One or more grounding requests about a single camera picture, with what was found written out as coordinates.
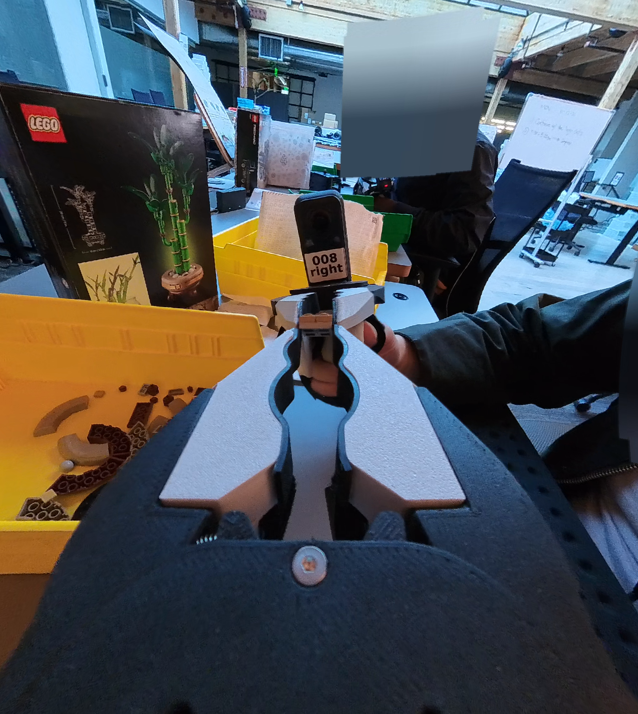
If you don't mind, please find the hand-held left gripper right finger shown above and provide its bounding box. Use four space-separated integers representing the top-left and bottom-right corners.
324 326 467 541

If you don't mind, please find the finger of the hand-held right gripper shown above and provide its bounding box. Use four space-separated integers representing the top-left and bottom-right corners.
331 286 381 337
273 292 321 334

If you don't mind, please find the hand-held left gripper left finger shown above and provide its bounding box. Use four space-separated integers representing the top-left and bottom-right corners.
160 329 301 541

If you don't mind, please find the yellow plastic bin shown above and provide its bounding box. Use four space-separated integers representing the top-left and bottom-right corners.
213 215 389 313
0 290 265 575

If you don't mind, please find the person's right forearm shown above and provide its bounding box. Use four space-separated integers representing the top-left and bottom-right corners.
396 279 632 416

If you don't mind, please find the wooden standing desk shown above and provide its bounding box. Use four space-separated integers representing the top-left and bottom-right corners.
578 191 638 270

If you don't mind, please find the person's right hand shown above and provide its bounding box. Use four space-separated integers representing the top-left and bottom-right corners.
296 321 421 398

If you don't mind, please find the brown paper bag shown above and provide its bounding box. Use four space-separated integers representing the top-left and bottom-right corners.
260 120 317 190
254 190 382 282

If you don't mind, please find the crumpled white paper bag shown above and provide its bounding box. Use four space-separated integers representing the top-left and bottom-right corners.
219 296 286 335

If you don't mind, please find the green plastic bin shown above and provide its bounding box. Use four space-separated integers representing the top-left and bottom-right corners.
352 192 413 253

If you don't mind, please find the black rectangular device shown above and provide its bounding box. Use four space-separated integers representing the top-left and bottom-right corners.
207 187 247 214

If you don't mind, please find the narrow black toy set box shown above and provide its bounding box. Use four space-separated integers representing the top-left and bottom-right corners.
234 107 270 193

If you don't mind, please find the pile of brown toy bricks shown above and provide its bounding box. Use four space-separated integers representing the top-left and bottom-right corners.
17 382 208 522

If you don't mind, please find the black office chair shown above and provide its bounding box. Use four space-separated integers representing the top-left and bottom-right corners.
446 159 577 320

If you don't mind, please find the black bamboo toy set box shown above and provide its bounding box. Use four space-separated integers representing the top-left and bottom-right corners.
0 81 220 310

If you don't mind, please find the whiteboard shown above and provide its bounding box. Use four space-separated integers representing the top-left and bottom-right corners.
498 93 615 175

